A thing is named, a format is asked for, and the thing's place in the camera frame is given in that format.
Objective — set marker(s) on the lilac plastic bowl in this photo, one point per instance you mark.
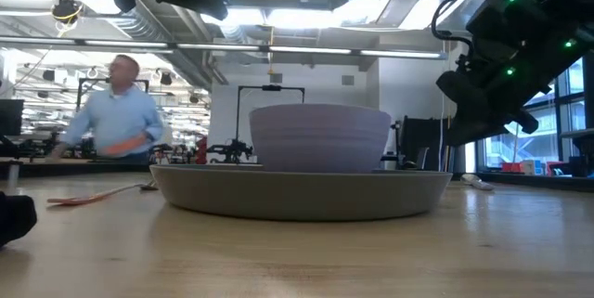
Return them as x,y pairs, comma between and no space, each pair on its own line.
320,140

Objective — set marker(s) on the grey round plate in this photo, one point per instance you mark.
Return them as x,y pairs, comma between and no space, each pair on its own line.
301,196

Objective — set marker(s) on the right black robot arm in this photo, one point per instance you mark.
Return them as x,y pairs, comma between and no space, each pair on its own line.
524,38

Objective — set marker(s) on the neighbouring black robot arm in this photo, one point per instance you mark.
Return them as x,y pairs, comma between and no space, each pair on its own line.
232,150

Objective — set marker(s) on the large glass window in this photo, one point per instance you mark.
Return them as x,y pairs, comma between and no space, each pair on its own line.
533,145

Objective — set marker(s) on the red bin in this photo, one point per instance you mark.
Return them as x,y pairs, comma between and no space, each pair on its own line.
511,167

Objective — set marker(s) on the white plastic utensil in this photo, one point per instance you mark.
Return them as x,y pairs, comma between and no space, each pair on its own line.
478,183

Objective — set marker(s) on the black office chair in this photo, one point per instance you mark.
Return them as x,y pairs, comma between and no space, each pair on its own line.
417,142

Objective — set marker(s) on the long overhead light bar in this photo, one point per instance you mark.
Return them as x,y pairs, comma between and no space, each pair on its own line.
223,47

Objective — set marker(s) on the person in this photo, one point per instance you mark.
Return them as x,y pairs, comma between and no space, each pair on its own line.
116,121

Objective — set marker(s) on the black computer monitor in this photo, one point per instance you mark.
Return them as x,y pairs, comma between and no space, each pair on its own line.
10,117

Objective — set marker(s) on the black ceiling camera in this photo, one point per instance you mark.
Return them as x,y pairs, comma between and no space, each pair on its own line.
67,10

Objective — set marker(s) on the grey wall square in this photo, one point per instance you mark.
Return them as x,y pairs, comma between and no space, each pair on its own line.
348,80
276,78

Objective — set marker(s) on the black station frame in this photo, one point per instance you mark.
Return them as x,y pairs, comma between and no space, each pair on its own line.
269,88

